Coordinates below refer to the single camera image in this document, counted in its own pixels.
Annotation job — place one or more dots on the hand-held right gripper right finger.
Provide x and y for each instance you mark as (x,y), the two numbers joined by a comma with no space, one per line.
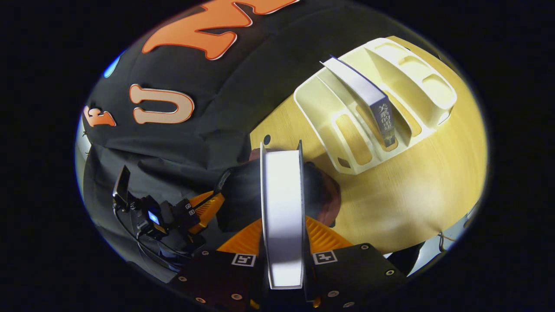
(351,277)

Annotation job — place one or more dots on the maroon schoolbag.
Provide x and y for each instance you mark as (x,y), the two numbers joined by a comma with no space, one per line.
(243,199)

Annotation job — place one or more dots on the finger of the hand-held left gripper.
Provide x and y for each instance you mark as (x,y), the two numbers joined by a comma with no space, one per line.
(186,204)
(210,214)

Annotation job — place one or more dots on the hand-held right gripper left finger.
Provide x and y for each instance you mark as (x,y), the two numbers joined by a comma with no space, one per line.
(217,277)

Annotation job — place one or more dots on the blue cover book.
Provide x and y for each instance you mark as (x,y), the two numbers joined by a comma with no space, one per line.
(368,93)

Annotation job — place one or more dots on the white bookshelf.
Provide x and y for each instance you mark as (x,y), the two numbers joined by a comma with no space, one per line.
(316,104)

